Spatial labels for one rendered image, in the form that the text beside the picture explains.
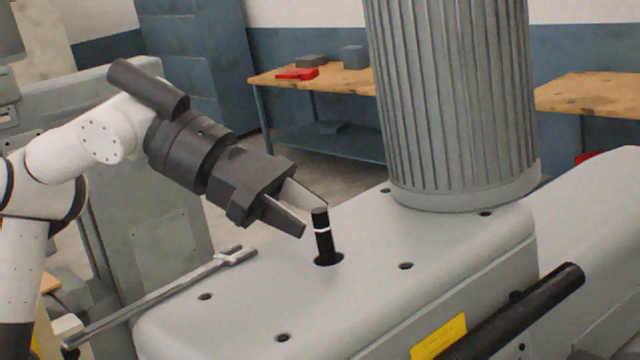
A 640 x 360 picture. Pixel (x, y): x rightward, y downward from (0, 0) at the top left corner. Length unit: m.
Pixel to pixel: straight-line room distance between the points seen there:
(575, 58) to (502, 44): 4.77
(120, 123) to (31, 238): 0.31
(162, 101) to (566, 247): 0.60
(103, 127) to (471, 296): 0.46
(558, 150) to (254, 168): 5.19
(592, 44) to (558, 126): 0.70
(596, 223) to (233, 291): 0.59
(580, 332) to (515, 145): 0.32
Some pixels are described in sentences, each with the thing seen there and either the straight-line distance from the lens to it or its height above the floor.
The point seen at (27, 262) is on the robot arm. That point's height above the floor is 1.88.
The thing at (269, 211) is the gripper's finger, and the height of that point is 1.96.
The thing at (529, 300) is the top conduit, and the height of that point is 1.80.
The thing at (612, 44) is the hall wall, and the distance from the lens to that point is 5.48.
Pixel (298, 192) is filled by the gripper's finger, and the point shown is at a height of 1.96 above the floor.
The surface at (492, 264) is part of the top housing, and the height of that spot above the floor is 1.85.
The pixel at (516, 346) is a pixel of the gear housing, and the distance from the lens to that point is 0.97.
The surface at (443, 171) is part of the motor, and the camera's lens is 0.90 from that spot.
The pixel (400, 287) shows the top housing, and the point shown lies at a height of 1.89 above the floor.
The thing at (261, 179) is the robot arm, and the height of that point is 2.00.
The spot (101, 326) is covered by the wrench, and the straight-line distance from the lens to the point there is 0.83.
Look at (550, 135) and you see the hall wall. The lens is 5.94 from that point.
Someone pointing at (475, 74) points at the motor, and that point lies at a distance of 0.87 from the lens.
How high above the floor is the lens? 2.27
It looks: 20 degrees down
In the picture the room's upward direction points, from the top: 11 degrees counter-clockwise
